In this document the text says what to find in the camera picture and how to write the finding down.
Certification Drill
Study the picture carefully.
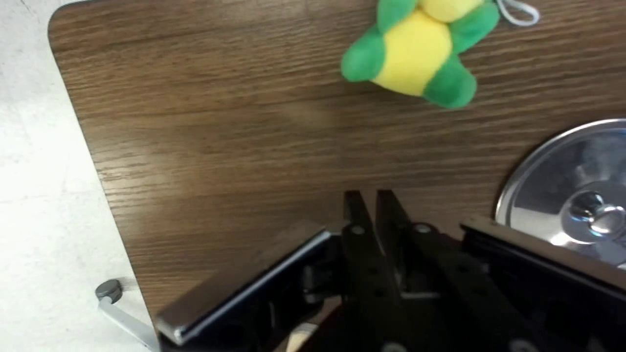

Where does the table leg frame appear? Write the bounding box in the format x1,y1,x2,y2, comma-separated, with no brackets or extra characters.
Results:
95,279,163,352

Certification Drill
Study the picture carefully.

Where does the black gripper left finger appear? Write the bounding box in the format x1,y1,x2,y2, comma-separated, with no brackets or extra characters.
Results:
341,191,411,352

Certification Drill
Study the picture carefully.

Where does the steel pot lid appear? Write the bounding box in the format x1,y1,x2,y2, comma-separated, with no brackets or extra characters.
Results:
494,118,626,273

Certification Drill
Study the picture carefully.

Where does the green and yellow plush toy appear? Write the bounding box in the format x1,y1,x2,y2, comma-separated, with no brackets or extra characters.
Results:
339,0,542,112

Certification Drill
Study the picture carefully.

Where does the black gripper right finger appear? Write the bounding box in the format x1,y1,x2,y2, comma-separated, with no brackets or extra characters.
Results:
376,189,544,352

